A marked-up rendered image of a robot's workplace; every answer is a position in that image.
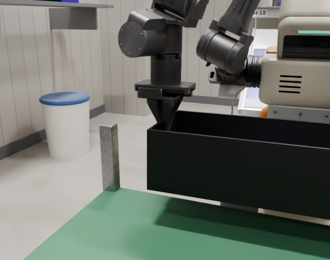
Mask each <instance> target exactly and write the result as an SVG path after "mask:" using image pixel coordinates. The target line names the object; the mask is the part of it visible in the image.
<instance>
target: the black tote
mask: <svg viewBox="0 0 330 260"><path fill-rule="evenodd" d="M147 190H152V191H159V192H165V193H171V194H177V195H181V196H187V197H194V198H200V199H206V200H212V201H218V202H224V203H230V204H237V205H243V206H249V207H255V208H262V209H268V210H274V211H278V212H284V213H291V214H297V215H303V216H309V217H315V218H321V219H327V220H330V123H324V122H312V121H300V120H288V119H277V118H265V117H253V116H241V115H229V114H223V113H211V112H199V111H187V110H177V112H176V114H175V116H174V118H173V122H172V125H171V129H170V131H165V130H164V119H162V120H161V121H159V122H158V123H156V124H155V125H153V126H152V127H150V128H149V129H147Z"/></svg>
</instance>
